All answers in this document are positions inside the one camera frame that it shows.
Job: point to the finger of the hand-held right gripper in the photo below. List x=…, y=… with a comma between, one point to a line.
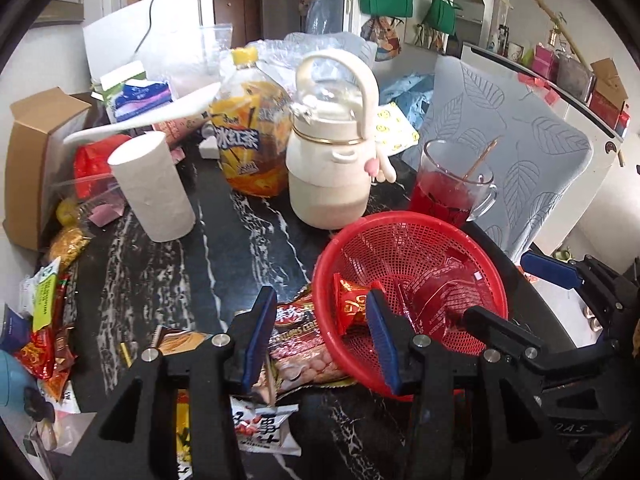
x=547, y=269
x=500, y=330

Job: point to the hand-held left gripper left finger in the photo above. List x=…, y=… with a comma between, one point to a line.
x=257, y=345

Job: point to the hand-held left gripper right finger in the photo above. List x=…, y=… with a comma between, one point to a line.
x=384, y=347

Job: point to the dark red peanut packet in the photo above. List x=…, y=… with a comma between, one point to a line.
x=300, y=355

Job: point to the red gold snack packet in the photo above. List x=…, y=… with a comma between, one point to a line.
x=350, y=305

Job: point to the white red snack packet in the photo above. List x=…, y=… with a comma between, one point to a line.
x=265, y=427

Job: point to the red plastic basket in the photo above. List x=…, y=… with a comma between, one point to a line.
x=415, y=250

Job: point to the yellow snack packet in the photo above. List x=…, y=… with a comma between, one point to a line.
x=183, y=440

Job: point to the red translucent wrapper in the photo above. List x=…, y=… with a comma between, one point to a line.
x=435, y=295

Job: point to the grey leaf pattern chair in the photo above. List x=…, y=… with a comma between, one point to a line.
x=525, y=160

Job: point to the wooden stick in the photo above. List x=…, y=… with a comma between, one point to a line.
x=482, y=157

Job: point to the glass mug with red drink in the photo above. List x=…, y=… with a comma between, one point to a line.
x=440, y=195

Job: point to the red boxes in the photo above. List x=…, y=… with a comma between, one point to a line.
x=607, y=110

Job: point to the cream kettle bottle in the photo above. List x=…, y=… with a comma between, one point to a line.
x=325, y=175

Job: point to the orange iced tea bottle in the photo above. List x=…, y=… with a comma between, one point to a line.
x=250, y=160

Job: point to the white toilet paper roll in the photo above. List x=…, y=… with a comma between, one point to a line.
x=150, y=190

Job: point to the grey box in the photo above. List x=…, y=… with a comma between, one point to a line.
x=575, y=76

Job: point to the small cardboard box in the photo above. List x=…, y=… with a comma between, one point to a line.
x=609, y=80

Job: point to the red strip packet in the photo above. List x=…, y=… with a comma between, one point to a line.
x=64, y=295

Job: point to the white pink cartoon packet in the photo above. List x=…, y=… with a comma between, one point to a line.
x=65, y=410

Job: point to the orange snack packet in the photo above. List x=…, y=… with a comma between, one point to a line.
x=57, y=387

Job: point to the pink box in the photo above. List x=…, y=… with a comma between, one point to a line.
x=545, y=62

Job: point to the yellow smiley packet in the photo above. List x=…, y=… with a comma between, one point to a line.
x=395, y=127

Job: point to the yellow crumb snack bag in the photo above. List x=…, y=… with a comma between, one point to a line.
x=70, y=245

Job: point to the green label packet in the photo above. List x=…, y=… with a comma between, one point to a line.
x=45, y=300

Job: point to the clear plastic container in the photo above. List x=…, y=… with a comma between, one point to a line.
x=102, y=192

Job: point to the white mug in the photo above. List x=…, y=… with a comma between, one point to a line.
x=515, y=51

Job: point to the red packet with gold rings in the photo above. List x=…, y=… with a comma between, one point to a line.
x=37, y=355

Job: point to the blue plastic bag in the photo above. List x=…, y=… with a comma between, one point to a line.
x=405, y=92

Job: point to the black figurine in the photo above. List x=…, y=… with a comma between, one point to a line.
x=37, y=405

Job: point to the pink printed packet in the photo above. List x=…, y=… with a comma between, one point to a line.
x=177, y=129

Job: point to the yellow lemon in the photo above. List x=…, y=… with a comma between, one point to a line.
x=66, y=211

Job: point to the white grey packet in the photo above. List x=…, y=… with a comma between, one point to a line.
x=27, y=292

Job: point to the large red packet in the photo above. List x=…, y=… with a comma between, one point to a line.
x=92, y=165

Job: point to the dark blue can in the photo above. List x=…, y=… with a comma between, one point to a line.
x=12, y=332

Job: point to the light blue appliance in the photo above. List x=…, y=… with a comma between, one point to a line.
x=12, y=385

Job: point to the white plastic tray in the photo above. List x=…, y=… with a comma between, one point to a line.
x=150, y=115

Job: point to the tall glass bottle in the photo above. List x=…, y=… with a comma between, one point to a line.
x=502, y=15

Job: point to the bamboo stalk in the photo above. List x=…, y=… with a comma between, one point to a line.
x=547, y=7

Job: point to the blue tissue pack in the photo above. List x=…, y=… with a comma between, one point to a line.
x=142, y=97

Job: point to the printed cloth bag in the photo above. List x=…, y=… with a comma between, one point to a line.
x=382, y=35

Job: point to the clear plastic bag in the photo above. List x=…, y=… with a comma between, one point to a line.
x=280, y=55

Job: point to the brown cardboard box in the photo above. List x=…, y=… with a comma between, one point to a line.
x=30, y=160

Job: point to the clear plastic cup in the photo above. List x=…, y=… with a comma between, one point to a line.
x=217, y=47

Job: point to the white green carton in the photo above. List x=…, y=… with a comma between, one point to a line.
x=122, y=76

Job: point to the white board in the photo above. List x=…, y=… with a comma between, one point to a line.
x=175, y=25

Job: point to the brown door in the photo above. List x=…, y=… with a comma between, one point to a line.
x=240, y=5

